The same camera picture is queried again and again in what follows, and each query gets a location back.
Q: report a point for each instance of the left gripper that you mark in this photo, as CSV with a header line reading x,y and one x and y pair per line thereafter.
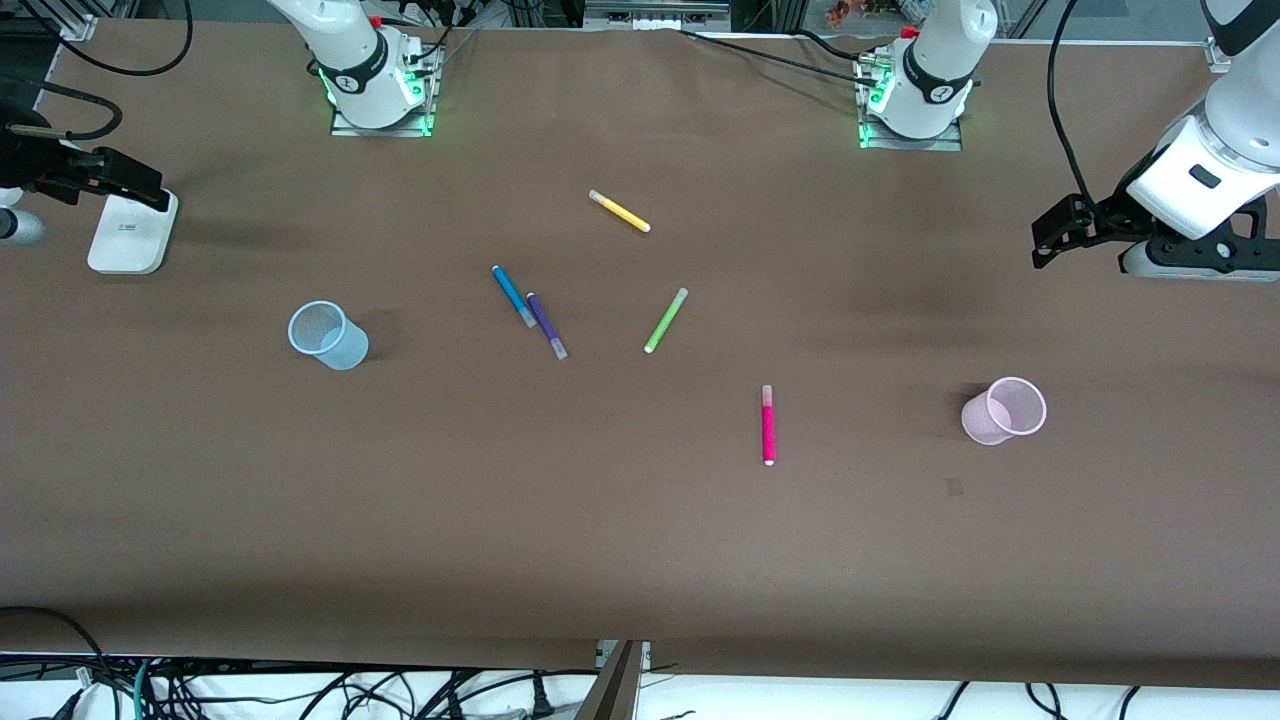
x,y
1112,217

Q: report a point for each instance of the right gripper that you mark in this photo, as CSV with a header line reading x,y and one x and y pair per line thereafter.
x,y
30,162

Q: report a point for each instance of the pink marker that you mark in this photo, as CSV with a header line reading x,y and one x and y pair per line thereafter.
x,y
768,430

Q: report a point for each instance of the blue marker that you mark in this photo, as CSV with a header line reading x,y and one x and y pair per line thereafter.
x,y
512,293

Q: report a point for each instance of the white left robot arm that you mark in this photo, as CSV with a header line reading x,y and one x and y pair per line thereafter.
x,y
940,60

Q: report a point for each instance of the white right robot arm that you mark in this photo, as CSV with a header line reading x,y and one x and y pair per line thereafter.
x,y
355,50

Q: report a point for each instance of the white stand base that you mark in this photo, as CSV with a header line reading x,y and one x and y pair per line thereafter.
x,y
130,240

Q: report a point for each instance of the small white round object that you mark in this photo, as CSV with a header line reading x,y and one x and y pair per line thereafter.
x,y
8,197

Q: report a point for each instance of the aluminium profile corner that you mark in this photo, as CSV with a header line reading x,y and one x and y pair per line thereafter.
x,y
1222,55
78,22

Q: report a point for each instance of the translucent pink cup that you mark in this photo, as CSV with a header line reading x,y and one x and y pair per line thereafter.
x,y
985,425

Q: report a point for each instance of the translucent blue cup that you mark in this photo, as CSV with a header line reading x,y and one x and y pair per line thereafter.
x,y
340,350

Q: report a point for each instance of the colourful background item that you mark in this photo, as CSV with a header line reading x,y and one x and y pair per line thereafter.
x,y
860,10

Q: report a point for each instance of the green marker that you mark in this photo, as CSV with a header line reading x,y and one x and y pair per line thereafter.
x,y
665,321

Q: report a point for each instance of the purple marker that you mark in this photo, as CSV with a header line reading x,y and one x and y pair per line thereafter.
x,y
545,322

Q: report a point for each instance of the yellow marker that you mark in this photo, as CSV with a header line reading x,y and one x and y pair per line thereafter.
x,y
620,211

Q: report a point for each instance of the brown table cover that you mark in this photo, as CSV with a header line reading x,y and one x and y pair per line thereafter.
x,y
640,540

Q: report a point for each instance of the black power plug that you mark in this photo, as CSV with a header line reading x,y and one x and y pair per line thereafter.
x,y
542,700

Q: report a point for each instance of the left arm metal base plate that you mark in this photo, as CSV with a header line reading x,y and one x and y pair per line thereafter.
x,y
930,144

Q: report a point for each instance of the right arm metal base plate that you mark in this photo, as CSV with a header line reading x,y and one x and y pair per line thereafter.
x,y
390,131

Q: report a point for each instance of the grey metal bracket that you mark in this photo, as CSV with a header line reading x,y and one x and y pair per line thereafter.
x,y
655,12

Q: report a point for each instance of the aluminium frame post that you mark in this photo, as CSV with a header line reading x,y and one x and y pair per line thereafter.
x,y
615,690

